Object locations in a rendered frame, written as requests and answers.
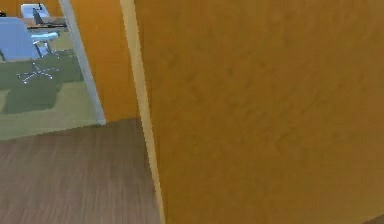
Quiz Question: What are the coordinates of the orange room door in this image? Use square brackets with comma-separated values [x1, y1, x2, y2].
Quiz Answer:
[119, 0, 384, 224]

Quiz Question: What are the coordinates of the blue office chair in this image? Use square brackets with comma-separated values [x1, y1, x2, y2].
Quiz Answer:
[0, 16, 62, 85]

